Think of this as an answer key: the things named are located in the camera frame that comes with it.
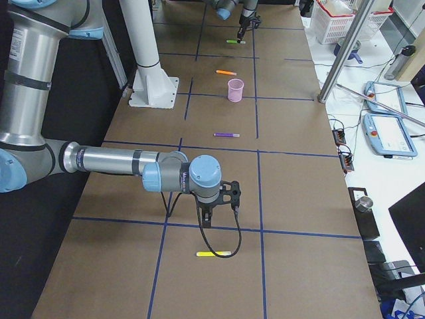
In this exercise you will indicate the far blue teach pendant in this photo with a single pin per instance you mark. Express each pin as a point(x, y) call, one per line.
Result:
point(388, 94)

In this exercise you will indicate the green highlighter pen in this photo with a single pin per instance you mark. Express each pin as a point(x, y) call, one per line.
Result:
point(236, 42)

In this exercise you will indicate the near blue teach pendant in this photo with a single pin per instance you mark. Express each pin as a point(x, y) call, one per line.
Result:
point(388, 137)

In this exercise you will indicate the orange highlighter pen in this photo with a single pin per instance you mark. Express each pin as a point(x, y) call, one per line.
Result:
point(226, 72)

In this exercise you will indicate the aluminium frame post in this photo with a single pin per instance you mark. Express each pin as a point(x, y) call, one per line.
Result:
point(346, 48)

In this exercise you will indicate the white plastic basket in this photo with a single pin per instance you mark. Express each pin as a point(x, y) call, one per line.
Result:
point(331, 20)

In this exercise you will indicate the grey water bottle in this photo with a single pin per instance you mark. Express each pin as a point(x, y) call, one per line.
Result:
point(401, 59)

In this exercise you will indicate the far black power adapter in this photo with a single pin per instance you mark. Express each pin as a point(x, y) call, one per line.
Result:
point(339, 136)

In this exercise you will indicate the black power adapter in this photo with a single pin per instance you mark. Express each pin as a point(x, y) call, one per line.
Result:
point(339, 136)
point(346, 160)

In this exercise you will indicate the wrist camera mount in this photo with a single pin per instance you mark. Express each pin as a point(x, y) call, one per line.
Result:
point(230, 194)

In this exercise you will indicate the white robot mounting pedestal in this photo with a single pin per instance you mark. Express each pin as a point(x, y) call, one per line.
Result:
point(152, 87)

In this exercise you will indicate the near black power adapter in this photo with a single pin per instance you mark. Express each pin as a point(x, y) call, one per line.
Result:
point(346, 160)

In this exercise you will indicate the silver metal rod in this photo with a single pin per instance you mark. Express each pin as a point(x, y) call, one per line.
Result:
point(364, 97)

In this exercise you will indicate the small steel cup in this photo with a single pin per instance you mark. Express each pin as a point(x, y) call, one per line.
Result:
point(363, 204)

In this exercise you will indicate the pink mesh pen holder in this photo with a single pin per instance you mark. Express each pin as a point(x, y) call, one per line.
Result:
point(235, 89)

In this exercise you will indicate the yellow highlighter pen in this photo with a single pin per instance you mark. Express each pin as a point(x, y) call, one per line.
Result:
point(211, 254)

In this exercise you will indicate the black box under cup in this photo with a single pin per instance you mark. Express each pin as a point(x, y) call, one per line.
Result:
point(365, 221)

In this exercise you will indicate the blue teach pendant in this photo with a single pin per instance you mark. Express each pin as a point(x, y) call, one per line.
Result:
point(388, 137)
point(388, 94)

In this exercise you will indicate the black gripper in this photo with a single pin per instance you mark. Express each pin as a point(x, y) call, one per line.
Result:
point(206, 205)
point(245, 14)

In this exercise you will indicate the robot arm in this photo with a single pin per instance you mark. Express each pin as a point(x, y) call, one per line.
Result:
point(224, 8)
point(26, 156)

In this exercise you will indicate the purple marker pen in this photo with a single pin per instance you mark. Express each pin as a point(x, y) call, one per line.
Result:
point(226, 135)

